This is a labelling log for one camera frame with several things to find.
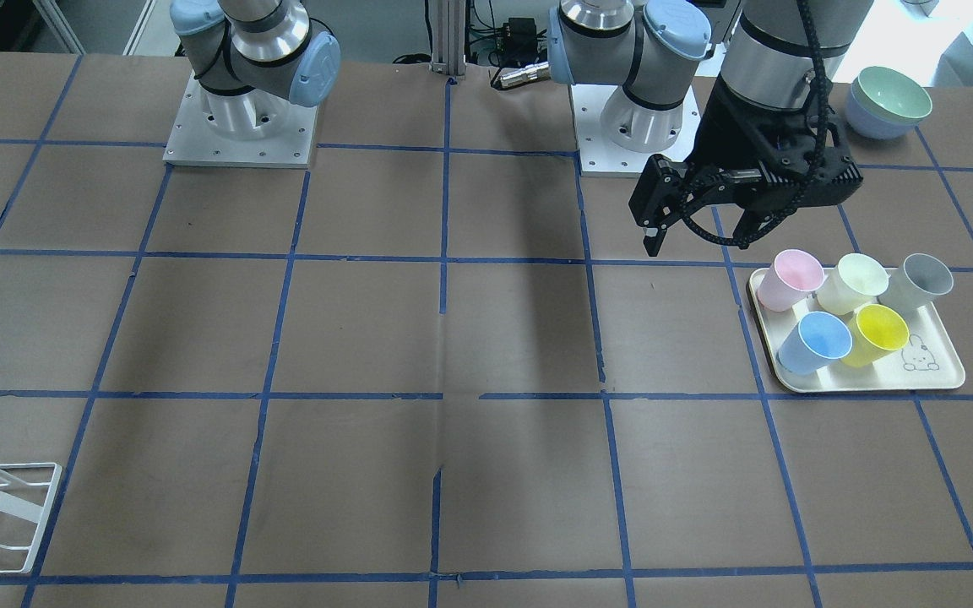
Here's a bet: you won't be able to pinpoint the pale green plastic cup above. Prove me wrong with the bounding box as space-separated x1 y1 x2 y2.
816 252 889 316

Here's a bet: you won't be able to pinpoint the blue plastic cup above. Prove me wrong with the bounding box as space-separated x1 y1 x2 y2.
775 311 853 376

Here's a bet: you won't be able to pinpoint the black braided cable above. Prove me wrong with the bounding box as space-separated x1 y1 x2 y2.
677 0 835 247

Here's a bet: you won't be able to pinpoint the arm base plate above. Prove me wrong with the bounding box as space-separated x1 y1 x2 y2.
163 77 318 170
570 84 700 178

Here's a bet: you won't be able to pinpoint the yellow plastic cup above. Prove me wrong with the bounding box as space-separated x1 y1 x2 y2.
841 304 910 368

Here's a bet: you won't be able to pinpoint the cream plastic tray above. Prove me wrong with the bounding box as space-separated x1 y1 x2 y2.
747 269 966 394

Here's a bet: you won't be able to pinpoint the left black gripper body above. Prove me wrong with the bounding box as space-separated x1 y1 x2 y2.
628 80 862 230

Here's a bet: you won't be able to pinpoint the stacked green blue bowls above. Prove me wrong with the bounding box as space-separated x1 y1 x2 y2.
845 66 933 141

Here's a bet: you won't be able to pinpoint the grey plastic cup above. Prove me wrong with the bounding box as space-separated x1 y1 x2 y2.
878 252 954 316

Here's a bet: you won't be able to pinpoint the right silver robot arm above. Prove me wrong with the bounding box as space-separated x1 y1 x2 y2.
170 1 341 107

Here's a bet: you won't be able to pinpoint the pink plastic cup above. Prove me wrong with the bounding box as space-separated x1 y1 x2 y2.
757 247 826 312

